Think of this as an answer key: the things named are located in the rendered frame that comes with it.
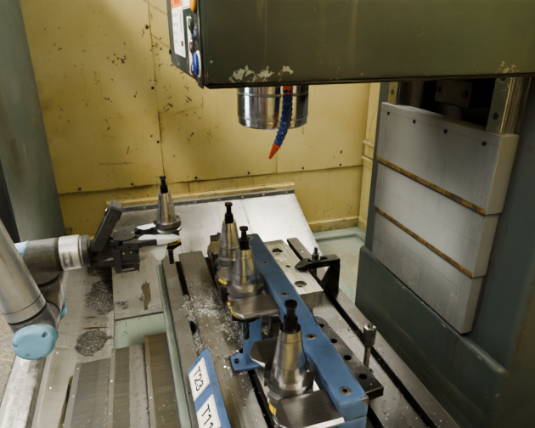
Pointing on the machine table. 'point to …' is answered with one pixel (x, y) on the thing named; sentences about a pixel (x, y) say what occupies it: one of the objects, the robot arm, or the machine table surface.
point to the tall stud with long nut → (368, 341)
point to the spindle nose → (270, 107)
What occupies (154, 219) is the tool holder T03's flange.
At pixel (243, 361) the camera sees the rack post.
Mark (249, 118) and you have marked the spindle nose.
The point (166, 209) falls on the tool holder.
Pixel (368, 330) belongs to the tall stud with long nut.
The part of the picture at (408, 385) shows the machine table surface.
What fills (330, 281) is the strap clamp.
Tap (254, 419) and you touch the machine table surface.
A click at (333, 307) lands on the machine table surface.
